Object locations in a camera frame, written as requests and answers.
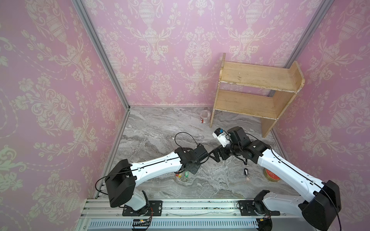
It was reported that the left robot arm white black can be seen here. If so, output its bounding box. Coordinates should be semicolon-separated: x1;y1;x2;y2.
104;144;208;215

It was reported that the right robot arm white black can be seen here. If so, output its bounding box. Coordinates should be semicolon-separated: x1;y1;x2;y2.
212;127;342;231

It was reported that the clear plastic cup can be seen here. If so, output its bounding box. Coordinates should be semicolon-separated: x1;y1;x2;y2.
199;110;212;124

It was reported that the red round tin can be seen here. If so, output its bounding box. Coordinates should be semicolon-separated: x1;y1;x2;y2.
263;168;280;182

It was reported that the wooden two-tier shelf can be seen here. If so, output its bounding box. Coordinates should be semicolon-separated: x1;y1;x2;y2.
209;52;305;138

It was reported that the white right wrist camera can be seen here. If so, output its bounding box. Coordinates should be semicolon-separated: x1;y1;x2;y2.
213;128;231;148

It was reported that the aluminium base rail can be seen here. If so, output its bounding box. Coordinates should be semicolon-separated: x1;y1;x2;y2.
76;199;315;231

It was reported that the aluminium corner post right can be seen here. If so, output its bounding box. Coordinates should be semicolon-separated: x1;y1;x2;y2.
267;0;334;97

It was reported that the aluminium corner post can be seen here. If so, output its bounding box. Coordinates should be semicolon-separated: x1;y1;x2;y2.
267;0;334;97
72;0;130;111

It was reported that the aluminium corner post left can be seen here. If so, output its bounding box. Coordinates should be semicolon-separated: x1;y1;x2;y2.
72;0;130;111

